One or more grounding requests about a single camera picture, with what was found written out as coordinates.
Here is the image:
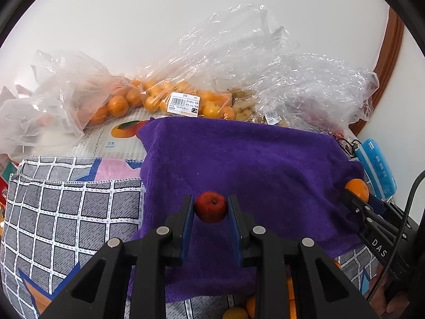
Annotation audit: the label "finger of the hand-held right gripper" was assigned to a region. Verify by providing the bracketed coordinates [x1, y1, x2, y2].
[368, 194, 407, 226]
[342, 189, 382, 236]

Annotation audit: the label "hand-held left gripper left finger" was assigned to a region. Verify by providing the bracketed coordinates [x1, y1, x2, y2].
[40, 194, 196, 319]

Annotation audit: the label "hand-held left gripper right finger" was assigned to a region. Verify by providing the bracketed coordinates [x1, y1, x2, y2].
[227, 194, 382, 319]

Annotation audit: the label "small red apple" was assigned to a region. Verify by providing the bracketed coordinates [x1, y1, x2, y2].
[194, 191, 229, 224]

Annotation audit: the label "purple towel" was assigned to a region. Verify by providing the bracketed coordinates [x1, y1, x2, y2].
[128, 116, 369, 303]

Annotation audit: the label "yellow orange mango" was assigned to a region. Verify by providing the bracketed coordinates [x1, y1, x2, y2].
[222, 307, 249, 319]

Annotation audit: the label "person's right hand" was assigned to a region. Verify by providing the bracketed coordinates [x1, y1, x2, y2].
[367, 262, 414, 319]

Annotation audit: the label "blue tissue pack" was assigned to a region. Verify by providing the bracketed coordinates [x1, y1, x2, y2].
[354, 139, 397, 200]

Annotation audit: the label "pile of bagged red fruit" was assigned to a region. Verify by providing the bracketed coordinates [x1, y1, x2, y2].
[297, 96, 376, 140]

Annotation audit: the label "white mango print box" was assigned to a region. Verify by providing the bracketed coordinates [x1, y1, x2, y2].
[66, 106, 156, 161]

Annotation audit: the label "printed grey checked blanket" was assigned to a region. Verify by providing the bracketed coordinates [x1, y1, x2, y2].
[0, 154, 379, 319]

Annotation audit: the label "pile of bagged mandarins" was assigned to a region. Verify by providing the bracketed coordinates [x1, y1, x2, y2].
[89, 79, 143, 126]
[141, 80, 237, 120]

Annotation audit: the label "bunch of bagged longans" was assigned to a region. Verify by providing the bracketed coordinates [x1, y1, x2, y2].
[231, 90, 266, 123]

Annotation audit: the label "crinkled clear plastic bag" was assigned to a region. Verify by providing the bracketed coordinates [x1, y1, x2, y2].
[259, 52, 380, 138]

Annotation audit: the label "red paper bag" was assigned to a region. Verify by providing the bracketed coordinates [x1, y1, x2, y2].
[0, 159, 19, 203]

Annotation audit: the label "white plastic bag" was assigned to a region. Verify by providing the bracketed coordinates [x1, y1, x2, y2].
[0, 86, 85, 160]

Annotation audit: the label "black cable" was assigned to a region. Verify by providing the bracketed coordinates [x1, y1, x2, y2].
[363, 169, 425, 304]

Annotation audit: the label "black thin wire object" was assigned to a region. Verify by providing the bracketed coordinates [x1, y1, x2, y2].
[332, 132, 363, 157]

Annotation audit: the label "brown wooden door frame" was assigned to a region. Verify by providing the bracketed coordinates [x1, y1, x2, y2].
[348, 5, 404, 137]

